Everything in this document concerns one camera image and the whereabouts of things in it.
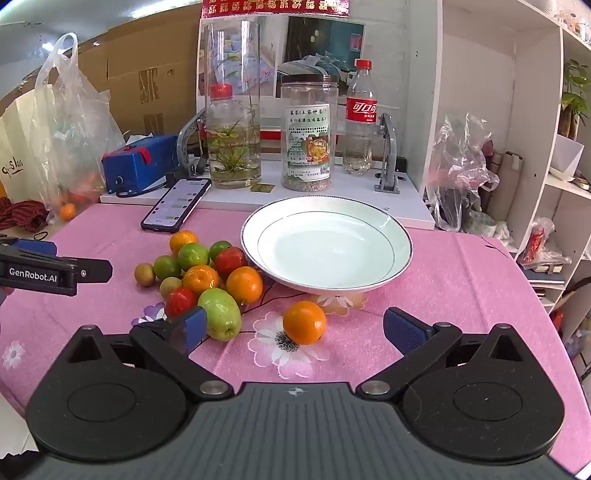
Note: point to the clear plastic jar with label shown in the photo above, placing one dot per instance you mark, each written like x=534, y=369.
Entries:
x=308, y=138

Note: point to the crumpled clear plastic bag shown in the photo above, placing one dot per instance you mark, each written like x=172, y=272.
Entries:
x=457, y=152

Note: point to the pink floral tablecloth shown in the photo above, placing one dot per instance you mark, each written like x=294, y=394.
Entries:
x=461, y=286

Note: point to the green water plant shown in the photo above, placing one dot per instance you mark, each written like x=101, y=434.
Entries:
x=226, y=152

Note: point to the brown longan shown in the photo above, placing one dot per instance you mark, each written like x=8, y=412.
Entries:
x=169, y=285
x=144, y=273

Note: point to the clear bottle with red cap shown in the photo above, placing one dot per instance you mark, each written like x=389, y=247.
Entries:
x=220, y=90

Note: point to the tall glass vase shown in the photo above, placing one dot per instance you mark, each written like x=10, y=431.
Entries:
x=249, y=69

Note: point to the black smartphone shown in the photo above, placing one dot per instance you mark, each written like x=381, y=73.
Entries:
x=178, y=203

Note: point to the small yellow-green card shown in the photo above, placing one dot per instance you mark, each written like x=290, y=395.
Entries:
x=262, y=188

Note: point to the white shelf unit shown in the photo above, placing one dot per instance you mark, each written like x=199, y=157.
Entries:
x=531, y=92

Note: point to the black power plug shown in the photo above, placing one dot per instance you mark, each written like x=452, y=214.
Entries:
x=172, y=177

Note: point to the small green citrus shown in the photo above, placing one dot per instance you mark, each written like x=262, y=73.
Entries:
x=220, y=248
x=167, y=266

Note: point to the small orange tangerine in bag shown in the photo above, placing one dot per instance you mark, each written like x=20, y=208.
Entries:
x=68, y=211

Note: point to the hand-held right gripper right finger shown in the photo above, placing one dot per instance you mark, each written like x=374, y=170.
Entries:
x=401, y=327

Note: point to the clear soda bottle red label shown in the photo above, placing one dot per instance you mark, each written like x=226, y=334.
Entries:
x=361, y=110

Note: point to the white plant pot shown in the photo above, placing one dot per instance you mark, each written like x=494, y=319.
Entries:
x=565, y=157

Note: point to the large pale green jujube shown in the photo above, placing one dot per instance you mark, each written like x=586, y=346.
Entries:
x=221, y=314

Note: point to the red banner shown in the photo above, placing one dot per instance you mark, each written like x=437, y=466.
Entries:
x=277, y=8

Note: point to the stack of books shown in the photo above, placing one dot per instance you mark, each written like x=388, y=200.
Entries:
x=545, y=274

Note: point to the white plate with dark rim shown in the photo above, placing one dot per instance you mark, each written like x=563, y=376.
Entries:
x=323, y=249

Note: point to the red wax apple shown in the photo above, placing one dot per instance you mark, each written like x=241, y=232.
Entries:
x=180, y=301
x=231, y=261

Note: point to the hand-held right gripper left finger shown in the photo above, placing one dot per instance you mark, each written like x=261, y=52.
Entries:
x=194, y=323

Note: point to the brown cardboard box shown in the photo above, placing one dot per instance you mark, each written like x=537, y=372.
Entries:
x=147, y=55

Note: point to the blue plastic box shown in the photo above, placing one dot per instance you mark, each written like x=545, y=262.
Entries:
x=134, y=164

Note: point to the green potted plant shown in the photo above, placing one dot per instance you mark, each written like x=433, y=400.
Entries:
x=575, y=97

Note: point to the grey metal bracket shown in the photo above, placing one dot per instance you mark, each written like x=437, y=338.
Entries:
x=389, y=152
x=184, y=138

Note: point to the red knitted cloth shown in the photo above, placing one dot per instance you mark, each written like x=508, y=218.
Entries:
x=23, y=214

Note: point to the red packet in plastic bag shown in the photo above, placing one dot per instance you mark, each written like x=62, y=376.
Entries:
x=538, y=240

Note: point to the cream paper bag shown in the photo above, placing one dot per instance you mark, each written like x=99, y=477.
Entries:
x=18, y=143

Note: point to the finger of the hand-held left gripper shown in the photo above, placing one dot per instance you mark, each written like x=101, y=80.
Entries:
x=37, y=248
x=94, y=271

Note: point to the large orange tangerine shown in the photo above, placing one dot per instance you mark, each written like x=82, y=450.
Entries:
x=304, y=322

